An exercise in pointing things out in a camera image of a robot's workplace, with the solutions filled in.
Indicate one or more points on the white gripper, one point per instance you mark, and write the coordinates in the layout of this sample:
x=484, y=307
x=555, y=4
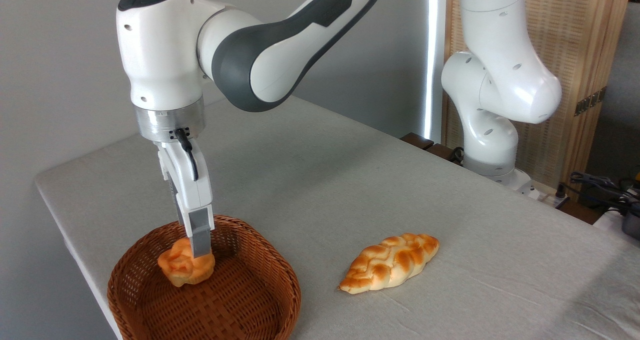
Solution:
x=197, y=190

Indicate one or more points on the round orange bread roll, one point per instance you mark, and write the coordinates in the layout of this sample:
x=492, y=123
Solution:
x=182, y=272

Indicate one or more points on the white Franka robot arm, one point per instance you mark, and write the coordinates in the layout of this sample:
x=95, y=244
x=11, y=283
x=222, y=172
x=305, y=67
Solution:
x=160, y=55

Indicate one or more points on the brown wicker basket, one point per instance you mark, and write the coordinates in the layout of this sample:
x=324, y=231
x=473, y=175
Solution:
x=240, y=300

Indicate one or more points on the braided bread loaf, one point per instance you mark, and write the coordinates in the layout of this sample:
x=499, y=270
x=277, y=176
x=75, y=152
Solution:
x=387, y=264

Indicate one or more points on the dark brown wooden board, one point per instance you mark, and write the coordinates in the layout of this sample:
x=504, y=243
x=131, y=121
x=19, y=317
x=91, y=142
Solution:
x=425, y=143

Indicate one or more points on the grey tablecloth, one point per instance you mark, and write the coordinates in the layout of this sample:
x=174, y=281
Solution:
x=450, y=230

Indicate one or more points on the white vertical light strip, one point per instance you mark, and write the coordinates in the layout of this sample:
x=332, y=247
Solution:
x=434, y=55

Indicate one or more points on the black screen hinge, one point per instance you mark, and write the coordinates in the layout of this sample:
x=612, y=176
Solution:
x=590, y=101

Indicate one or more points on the wooden slatted screen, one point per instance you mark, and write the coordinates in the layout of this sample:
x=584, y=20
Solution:
x=575, y=30

